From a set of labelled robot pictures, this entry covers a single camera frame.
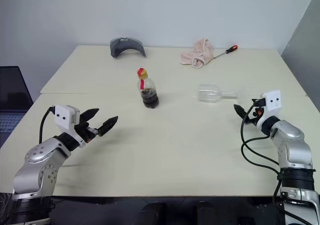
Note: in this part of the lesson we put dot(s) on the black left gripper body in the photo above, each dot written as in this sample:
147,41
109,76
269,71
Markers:
85,132

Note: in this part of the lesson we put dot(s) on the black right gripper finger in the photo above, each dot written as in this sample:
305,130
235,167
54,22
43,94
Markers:
241,111

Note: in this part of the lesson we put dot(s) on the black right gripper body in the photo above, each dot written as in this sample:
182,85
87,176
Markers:
253,117

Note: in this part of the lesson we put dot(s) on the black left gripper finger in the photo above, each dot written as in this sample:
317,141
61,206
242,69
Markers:
88,114
107,126

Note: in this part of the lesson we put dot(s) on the clear plastic bottle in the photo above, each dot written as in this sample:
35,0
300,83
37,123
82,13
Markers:
210,92

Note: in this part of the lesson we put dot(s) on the plastic bottle with dark liquid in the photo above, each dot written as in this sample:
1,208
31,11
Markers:
150,100

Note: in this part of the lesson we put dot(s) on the yellow bottle cap red tape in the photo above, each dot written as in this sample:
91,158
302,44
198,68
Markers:
143,74

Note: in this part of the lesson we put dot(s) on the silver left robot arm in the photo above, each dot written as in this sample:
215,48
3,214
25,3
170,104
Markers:
40,157

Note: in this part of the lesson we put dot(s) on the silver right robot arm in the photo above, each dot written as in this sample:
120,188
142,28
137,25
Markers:
292,140

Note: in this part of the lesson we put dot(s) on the pink towel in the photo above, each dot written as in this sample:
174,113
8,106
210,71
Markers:
202,50

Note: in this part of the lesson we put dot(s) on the grey baseball cap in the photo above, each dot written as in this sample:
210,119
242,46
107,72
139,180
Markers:
117,47

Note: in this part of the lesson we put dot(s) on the dark laptop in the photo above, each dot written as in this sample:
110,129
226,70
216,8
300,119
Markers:
12,90

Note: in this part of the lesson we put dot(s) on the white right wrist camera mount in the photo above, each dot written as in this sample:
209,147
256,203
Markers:
273,105

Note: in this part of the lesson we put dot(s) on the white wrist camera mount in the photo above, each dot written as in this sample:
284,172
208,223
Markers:
273,105
65,116

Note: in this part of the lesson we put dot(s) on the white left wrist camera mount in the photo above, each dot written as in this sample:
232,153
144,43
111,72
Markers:
65,116

